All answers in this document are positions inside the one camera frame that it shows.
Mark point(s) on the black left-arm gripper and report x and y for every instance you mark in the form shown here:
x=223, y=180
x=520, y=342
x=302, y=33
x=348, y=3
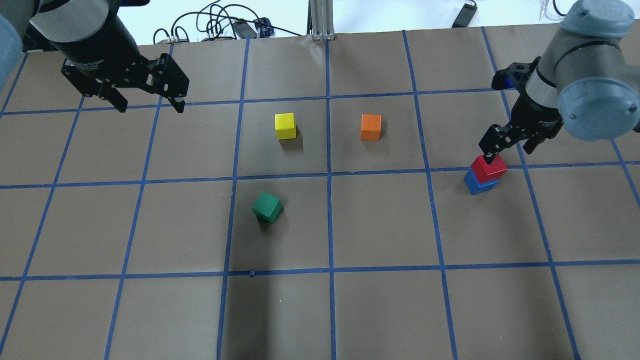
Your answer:
x=96, y=48

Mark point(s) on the red wooden block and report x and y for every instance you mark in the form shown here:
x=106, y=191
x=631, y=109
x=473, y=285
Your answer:
x=485, y=172

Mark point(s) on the orange wooden block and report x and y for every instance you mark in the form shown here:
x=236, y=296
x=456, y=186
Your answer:
x=371, y=127

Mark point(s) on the yellow wooden block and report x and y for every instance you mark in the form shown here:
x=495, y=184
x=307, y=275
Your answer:
x=285, y=126

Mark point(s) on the green wooden block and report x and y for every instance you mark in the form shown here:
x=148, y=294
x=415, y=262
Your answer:
x=267, y=207

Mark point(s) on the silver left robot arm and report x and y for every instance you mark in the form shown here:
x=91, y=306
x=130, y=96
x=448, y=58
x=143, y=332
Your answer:
x=73, y=27

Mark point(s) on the black power adapter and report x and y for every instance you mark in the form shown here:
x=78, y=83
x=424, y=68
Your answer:
x=465, y=15

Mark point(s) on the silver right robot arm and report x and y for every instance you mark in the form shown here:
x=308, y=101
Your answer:
x=581, y=83

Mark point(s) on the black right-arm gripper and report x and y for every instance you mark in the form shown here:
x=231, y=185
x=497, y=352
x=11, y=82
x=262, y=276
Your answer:
x=534, y=116

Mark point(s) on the aluminium frame post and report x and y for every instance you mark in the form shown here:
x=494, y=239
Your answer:
x=320, y=20

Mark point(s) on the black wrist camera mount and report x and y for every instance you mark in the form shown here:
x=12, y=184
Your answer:
x=515, y=76

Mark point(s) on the blue wooden block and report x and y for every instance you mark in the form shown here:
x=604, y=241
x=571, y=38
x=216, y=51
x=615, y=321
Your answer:
x=475, y=187

